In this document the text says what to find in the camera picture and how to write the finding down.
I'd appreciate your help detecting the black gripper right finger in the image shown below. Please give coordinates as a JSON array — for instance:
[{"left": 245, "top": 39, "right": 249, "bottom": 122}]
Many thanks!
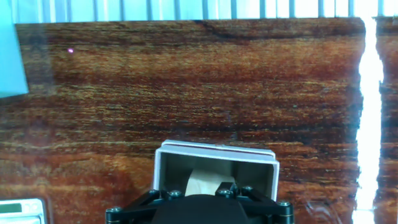
[{"left": 215, "top": 182, "right": 295, "bottom": 224}]

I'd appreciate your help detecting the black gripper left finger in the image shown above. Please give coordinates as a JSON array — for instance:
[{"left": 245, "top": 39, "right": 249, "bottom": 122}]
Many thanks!
[{"left": 104, "top": 188, "right": 184, "bottom": 224}]

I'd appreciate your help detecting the light wooden cube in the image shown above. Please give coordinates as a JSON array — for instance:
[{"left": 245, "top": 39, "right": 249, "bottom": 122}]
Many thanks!
[{"left": 185, "top": 169, "right": 236, "bottom": 197}]

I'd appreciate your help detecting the pink cardboard box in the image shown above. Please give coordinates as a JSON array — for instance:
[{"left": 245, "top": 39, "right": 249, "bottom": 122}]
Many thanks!
[{"left": 153, "top": 139, "right": 280, "bottom": 202}]

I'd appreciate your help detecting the deep light blue box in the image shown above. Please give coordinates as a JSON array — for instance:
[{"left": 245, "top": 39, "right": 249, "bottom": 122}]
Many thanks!
[{"left": 0, "top": 0, "right": 29, "bottom": 99}]

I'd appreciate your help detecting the silver digital scale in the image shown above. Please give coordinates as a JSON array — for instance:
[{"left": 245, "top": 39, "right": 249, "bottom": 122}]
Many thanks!
[{"left": 0, "top": 198, "right": 47, "bottom": 224}]

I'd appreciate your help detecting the wood grain table mat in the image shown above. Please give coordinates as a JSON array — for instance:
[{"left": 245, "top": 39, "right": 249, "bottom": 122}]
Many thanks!
[{"left": 0, "top": 17, "right": 398, "bottom": 224}]

